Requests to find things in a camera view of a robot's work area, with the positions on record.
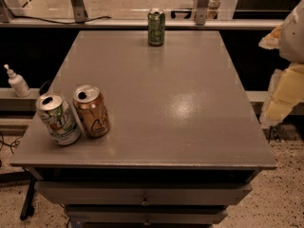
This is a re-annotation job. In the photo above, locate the black table leg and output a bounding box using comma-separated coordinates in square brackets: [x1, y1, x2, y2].
[20, 177, 36, 221]

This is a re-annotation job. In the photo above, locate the grey lower drawer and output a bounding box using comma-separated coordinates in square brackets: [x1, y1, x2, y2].
[65, 205, 227, 225]

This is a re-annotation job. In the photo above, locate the grey top drawer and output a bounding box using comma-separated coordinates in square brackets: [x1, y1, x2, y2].
[35, 181, 252, 206]

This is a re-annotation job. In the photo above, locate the grey metal bracket left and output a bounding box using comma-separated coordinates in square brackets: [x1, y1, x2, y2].
[70, 0, 88, 23]

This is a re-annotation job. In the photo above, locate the white green 7up can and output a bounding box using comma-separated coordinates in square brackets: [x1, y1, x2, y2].
[36, 93, 81, 145]

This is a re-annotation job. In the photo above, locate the orange soda can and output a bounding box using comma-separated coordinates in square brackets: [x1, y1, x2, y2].
[73, 85, 110, 138]

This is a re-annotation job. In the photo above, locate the grey metal bracket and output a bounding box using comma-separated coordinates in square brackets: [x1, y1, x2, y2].
[70, 0, 88, 23]
[195, 0, 209, 26]

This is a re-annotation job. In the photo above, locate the white pump bottle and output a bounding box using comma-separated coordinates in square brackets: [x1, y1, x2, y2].
[4, 65, 31, 98]

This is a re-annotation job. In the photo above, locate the grey drawer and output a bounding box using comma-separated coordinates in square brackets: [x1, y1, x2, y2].
[65, 205, 227, 225]
[35, 181, 252, 206]

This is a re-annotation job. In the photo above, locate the black cable on ledge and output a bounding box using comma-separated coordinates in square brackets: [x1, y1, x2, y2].
[12, 14, 112, 26]

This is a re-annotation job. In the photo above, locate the green soda can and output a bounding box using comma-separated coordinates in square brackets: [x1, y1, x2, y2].
[147, 8, 165, 46]

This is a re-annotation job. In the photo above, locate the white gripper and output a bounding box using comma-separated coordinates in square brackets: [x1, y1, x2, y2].
[258, 0, 304, 128]

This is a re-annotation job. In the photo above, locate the grey metal bracket right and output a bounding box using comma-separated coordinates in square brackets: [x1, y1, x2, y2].
[195, 0, 209, 26]

